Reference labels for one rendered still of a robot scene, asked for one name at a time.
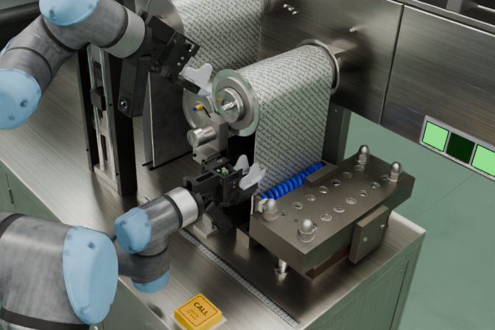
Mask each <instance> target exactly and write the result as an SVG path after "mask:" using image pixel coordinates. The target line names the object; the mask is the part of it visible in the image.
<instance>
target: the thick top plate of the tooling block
mask: <svg viewBox="0 0 495 330"><path fill-rule="evenodd" d="M356 156H357V154H354V155H352V156H351V157H349V158H347V159H345V160H344V161H342V162H340V163H338V164H337V165H335V166H337V167H338V168H337V173H336V174H334V175H332V176H331V177H330V178H327V179H326V180H324V181H323V182H321V183H319V184H318V185H316V186H314V187H312V188H310V187H308V186H307V185H305V184H303V185H301V186H299V187H298V188H296V189H294V190H292V191H290V192H289V193H287V194H285V195H284V196H282V197H280V198H278V199H277V200H276V203H277V209H278V219H276V220H274V221H266V220H264V219H263V218H262V217H261V212H260V211H256V212H254V213H253V214H251V215H250V232H249V236H251V237H252V238H254V239H255V240H256V241H257V242H259V243H260V244H261V245H263V246H264V247H266V248H267V249H268V250H269V251H271V252H272V253H274V254H275V255H276V256H277V257H279V258H280V259H281V260H283V261H284V262H286V263H287V264H288V265H289V266H290V267H292V268H293V269H295V270H296V271H298V272H299V273H300V274H301V275H303V274H304V273H306V272H307V271H309V270H311V269H312V268H313V267H314V266H315V265H317V264H319V263H320V262H321V261H322V260H324V259H325V258H327V257H328V256H330V255H331V254H332V253H333V252H335V251H336V250H338V249H339V248H341V247H342V246H343V245H345V244H346V243H348V242H349V241H351V240H352V237H353V233H354V226H355V222H357V221H359V220H360V219H362V218H363V217H364V216H366V215H367V214H369V213H370V212H372V211H373V210H374V209H376V208H378V207H379V206H380V205H381V204H382V205H384V206H386V207H388V208H389V211H388V213H390V212H391V211H392V210H393V209H395V208H396V207H398V206H399V205H401V204H402V203H403V202H404V201H406V200H408V199H409V198H410V197H411V194H412V191H413V186H414V182H415V177H413V176H412V175H409V174H407V173H406V172H404V171H402V172H403V173H402V179H401V181H399V182H393V181H390V180H388V179H387V173H388V170H389V168H390V167H391V164H389V163H387V162H385V161H383V160H382V159H380V158H377V157H376V156H374V155H372V154H371V156H370V162H369V163H368V164H359V163H357V162H356V161H355V158H356ZM304 219H310V220H311V221H312V222H313V228H314V231H315V232H314V236H315V237H314V239H313V240H312V241H311V242H302V241H300V240H299V239H298V238H297V232H298V227H299V226H301V222H302V221H303V220H304Z"/></svg>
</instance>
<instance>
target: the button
mask: <svg viewBox="0 0 495 330"><path fill-rule="evenodd" d="M175 318H176V319H177V320H178V321H179V322H180V323H181V324H182V325H183V326H184V327H185V328H186V329H187V330H208V329H210V328H211V327H212V326H214V325H215V324H217V323H218V322H220V321H221V319H222V312H221V311H220V310H218V308H217V307H216V306H215V305H213V304H212V303H211V302H210V301H209V300H208V299H207V298H206V297H204V296H203V295H202V294H201V293H200V294H198V295H196V296H195V297H193V298H192V299H190V300H189V301H187V302H185V303H184V304H183V305H181V306H179V307H178V308H177V309H175Z"/></svg>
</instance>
